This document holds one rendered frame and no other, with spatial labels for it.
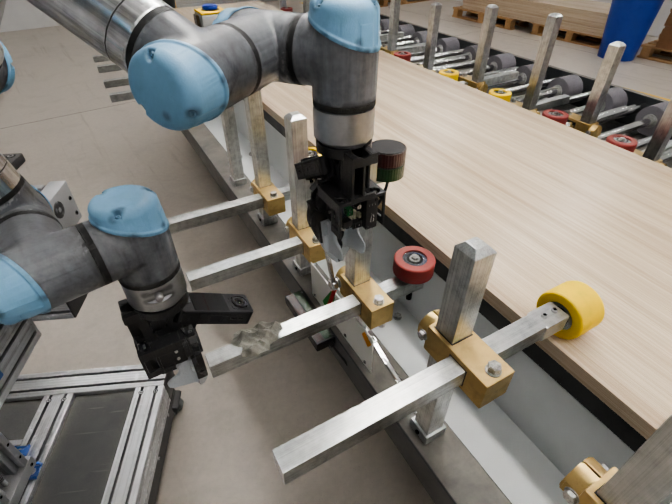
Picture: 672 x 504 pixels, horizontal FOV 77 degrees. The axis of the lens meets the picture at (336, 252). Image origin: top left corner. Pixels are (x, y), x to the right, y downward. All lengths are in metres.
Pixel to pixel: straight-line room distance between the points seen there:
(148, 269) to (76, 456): 1.05
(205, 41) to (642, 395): 0.70
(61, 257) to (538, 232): 0.84
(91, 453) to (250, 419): 0.50
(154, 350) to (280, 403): 1.09
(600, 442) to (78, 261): 0.79
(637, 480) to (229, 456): 1.31
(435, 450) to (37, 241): 0.67
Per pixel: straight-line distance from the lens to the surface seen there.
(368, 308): 0.77
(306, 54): 0.49
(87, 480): 1.48
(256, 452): 1.60
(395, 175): 0.69
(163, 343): 0.64
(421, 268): 0.80
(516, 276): 0.85
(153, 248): 0.53
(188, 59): 0.41
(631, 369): 0.78
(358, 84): 0.49
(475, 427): 0.96
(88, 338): 2.13
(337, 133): 0.50
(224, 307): 0.65
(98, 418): 1.58
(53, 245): 0.52
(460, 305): 0.55
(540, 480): 0.95
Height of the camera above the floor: 1.43
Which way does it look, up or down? 39 degrees down
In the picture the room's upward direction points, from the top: straight up
